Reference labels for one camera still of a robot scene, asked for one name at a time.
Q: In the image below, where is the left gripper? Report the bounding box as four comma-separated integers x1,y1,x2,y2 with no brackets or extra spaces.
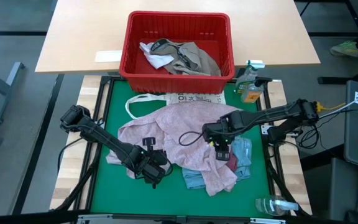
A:
134,136,174,190

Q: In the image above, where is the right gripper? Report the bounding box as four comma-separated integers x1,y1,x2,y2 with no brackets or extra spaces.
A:
201,120,234,162

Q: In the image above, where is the maroon cloth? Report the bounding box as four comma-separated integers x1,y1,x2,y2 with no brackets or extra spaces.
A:
227,154,239,172

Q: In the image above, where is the light blue towel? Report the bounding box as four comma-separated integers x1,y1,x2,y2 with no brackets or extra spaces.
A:
181,136,253,190

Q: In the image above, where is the pink garment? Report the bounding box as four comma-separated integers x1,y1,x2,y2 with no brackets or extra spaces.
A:
106,101,242,197

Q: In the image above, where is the white garment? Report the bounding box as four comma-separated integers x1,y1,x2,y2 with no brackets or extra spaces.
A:
139,42,175,70

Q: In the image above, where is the red plastic laundry bin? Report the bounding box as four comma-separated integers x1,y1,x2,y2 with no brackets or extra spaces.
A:
119,11,236,95

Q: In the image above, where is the green table mat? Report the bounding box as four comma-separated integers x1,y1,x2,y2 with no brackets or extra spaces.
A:
90,81,272,218

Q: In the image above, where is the pump bottle with orange label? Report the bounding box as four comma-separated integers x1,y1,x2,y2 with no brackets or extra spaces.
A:
240,77,273,105

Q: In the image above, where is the cream printed tote bag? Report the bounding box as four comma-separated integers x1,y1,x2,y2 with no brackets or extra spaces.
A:
124,92,226,121

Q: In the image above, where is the clear plastic spray bottle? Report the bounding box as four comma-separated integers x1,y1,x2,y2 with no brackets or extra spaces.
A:
255,195,300,217

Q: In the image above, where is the spray bottle with green label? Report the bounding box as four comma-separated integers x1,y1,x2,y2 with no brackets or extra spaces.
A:
233,59,265,96

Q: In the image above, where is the tan garment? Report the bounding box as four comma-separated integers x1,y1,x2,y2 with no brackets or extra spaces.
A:
149,37,223,77

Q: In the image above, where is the white paper label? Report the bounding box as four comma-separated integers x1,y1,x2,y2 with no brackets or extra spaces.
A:
94,50,123,63

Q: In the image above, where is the light wooden table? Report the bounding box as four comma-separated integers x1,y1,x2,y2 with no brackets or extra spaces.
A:
35,0,321,75

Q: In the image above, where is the grey metal table leg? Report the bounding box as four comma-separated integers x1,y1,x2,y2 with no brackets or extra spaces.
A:
0,61,25,146

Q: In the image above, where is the person's green shoe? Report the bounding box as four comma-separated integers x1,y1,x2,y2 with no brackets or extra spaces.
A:
330,40,358,58

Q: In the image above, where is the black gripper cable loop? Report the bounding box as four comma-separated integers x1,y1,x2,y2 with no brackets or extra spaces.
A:
178,130,205,147

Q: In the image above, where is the black aluminium table frame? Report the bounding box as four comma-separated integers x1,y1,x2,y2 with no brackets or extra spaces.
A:
51,74,312,224

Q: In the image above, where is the black cable bundle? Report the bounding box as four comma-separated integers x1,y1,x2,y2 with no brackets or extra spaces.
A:
293,123,321,150

